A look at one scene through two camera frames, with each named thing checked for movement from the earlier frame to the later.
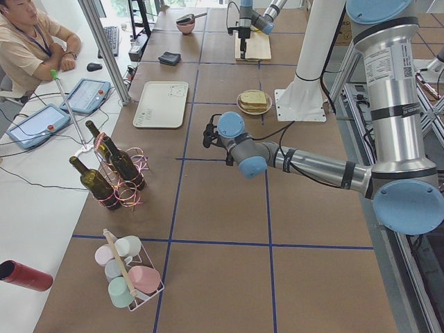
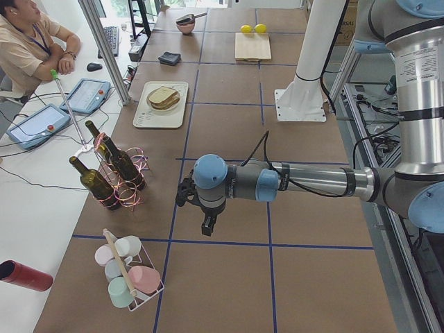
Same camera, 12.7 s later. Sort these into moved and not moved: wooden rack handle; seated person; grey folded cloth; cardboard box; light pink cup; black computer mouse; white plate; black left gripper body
Moved: black left gripper body; white plate
Not moved: seated person; light pink cup; cardboard box; wooden rack handle; black computer mouse; grey folded cloth
